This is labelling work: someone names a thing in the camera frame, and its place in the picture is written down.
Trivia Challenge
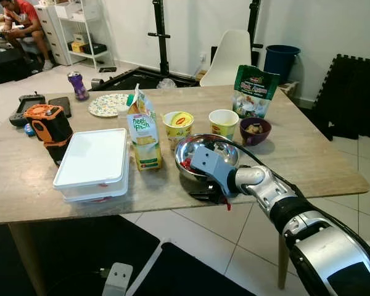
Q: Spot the open yellow noodle cup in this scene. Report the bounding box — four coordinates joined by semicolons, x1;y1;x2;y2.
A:
208;109;240;141

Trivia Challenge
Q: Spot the purple bowl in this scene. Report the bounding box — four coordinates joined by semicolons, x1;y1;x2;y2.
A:
240;117;273;147

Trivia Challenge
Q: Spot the white drawer cabinet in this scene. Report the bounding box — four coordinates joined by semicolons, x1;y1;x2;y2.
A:
36;5;68;65

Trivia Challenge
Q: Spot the floral patterned plate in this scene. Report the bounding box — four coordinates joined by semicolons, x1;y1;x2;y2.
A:
88;92;133;118

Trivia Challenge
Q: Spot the round steel bowl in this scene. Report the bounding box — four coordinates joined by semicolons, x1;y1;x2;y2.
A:
175;134;240;184

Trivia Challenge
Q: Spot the orange black power device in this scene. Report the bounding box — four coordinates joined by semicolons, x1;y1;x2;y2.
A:
23;104;73;164

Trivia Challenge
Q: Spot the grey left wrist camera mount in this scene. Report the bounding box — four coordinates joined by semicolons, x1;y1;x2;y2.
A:
102;263;134;296

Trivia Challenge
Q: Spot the black phone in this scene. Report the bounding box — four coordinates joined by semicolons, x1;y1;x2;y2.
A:
47;96;72;118

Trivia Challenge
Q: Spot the black foam puzzle mat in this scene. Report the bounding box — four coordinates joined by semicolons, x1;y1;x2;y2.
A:
313;54;370;139

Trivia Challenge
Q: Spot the seated person in red shirt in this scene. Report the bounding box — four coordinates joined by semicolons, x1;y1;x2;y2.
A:
0;0;54;72

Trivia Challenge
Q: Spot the Peel Fresh juice carton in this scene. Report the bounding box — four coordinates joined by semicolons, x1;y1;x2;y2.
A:
126;85;163;171

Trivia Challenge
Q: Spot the black metal gym rack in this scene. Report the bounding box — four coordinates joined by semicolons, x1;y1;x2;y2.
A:
91;0;264;91

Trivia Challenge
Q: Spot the light wooden table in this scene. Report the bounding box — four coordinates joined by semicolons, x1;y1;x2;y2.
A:
0;84;370;296

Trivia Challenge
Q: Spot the white lidded plastic container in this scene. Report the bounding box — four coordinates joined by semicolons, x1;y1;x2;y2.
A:
53;128;130;203

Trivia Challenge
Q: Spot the yellow lidded noodle cup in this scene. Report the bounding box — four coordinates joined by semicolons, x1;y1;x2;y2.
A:
163;111;194;150

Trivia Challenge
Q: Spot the blue plastic bucket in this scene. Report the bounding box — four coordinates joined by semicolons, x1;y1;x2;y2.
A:
263;44;301;84

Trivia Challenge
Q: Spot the small brown cardboard box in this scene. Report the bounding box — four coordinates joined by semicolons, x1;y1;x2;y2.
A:
277;80;300;98

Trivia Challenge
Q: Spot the white plastic chair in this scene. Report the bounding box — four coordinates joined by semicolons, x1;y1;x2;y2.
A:
199;29;253;87

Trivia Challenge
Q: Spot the white open shelf rack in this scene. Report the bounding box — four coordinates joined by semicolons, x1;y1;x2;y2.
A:
55;0;115;70

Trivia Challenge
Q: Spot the green snack bag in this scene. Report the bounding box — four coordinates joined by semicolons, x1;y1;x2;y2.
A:
232;65;281;120

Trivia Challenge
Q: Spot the black handheld controller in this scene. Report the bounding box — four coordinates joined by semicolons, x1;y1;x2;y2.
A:
9;94;47;128

